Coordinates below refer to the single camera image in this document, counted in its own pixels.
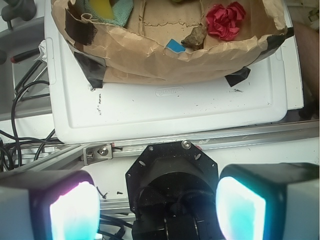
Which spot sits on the metal corner bracket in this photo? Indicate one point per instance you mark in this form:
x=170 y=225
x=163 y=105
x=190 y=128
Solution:
x=95 y=153

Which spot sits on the teal cloth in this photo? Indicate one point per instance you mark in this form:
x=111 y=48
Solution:
x=121 y=9

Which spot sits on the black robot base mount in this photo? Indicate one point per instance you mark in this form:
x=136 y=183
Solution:
x=173 y=198

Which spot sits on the red paper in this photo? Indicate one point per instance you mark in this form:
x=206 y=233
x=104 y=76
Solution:
x=223 y=22

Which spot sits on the white plastic bin lid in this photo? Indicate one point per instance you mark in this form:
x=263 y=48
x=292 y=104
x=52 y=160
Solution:
x=117 y=111

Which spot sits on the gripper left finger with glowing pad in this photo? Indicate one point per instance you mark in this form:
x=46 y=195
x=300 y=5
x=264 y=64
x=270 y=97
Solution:
x=48 y=205

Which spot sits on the yellow sponge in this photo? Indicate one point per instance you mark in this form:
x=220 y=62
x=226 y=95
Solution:
x=103 y=8

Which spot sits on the brown paper bag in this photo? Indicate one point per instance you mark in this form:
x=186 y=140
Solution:
x=136 y=53

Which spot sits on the brown rock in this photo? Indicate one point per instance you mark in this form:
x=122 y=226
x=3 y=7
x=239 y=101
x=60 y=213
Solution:
x=195 y=40

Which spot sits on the blue paper piece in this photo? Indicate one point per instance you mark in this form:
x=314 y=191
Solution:
x=175 y=46

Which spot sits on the aluminium frame rail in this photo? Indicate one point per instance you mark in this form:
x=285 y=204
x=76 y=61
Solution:
x=279 y=139

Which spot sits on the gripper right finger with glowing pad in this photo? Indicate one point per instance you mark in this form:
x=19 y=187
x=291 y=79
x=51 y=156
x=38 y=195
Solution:
x=273 y=201

